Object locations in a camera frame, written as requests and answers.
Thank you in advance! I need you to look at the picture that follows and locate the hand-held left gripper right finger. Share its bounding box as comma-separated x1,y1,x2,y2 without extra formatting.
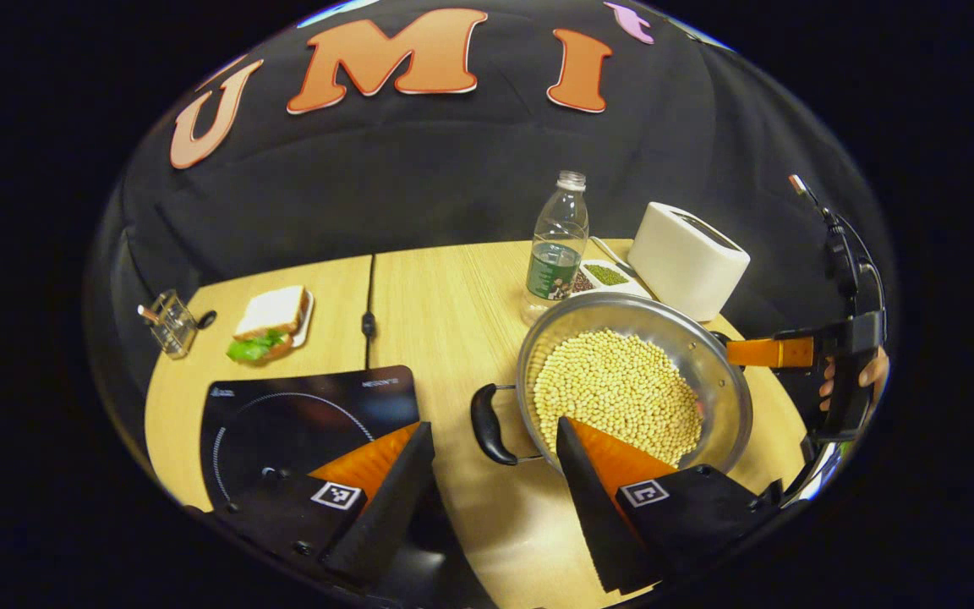
555,415,785,595

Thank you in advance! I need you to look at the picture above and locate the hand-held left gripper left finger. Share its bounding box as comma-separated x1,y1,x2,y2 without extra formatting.
189,420,437,590

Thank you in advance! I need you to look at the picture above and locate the steel pot with black handles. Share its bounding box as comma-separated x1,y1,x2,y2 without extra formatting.
470,292,756,476

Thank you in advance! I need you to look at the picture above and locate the black induction cooktop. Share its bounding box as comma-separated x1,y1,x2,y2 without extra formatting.
200,365,422,517

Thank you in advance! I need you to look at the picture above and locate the pile of soybeans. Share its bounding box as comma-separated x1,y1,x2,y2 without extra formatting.
532,328,705,466

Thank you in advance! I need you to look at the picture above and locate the white toaster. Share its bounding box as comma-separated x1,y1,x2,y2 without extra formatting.
627,201,752,322

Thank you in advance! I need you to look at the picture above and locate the white divided dish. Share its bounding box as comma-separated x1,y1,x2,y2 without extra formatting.
567,258,653,299

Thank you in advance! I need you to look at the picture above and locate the small white plate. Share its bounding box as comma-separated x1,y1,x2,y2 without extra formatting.
233,288,317,349

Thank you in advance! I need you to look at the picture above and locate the clear plastic water bottle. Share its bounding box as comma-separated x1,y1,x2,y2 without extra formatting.
521,171,589,326

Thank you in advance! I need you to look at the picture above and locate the sandwich with lettuce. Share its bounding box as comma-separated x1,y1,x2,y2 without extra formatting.
227,286,312,366

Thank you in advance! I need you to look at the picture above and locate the black power cable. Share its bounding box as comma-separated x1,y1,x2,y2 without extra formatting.
358,252,380,370

